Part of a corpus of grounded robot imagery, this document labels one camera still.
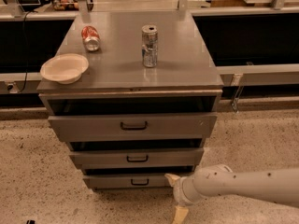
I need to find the grey drawer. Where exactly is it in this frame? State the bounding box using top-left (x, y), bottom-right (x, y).
top-left (70, 148), bottom-right (204, 169)
top-left (83, 173), bottom-right (169, 190)
top-left (49, 113), bottom-right (217, 142)

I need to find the white paper bowl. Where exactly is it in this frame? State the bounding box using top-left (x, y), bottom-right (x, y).
top-left (40, 53), bottom-right (89, 84)

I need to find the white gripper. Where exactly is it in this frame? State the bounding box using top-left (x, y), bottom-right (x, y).
top-left (164, 174), bottom-right (197, 224)

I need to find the black hanging cable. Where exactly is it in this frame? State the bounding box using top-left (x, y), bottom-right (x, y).
top-left (17, 11), bottom-right (31, 94)

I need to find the red soda can lying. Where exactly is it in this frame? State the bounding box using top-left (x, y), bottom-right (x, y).
top-left (81, 26), bottom-right (100, 52)

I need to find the grey middle drawer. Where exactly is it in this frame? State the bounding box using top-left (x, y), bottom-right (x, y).
top-left (70, 148), bottom-right (204, 169)

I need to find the grey top drawer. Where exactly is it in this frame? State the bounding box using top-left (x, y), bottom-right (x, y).
top-left (49, 113), bottom-right (217, 142)

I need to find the grey metal drawer cabinet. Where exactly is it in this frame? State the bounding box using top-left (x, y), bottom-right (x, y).
top-left (36, 10), bottom-right (224, 192)

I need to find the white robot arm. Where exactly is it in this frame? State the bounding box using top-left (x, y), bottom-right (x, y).
top-left (164, 164), bottom-right (299, 224)

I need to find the grey bottom drawer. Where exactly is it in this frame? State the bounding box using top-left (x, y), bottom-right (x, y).
top-left (83, 173), bottom-right (169, 190)

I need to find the silver upright can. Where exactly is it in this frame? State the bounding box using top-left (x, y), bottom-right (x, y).
top-left (141, 24), bottom-right (158, 68)

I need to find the metal bracket on rail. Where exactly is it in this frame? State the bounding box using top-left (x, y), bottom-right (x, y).
top-left (231, 74), bottom-right (244, 113)

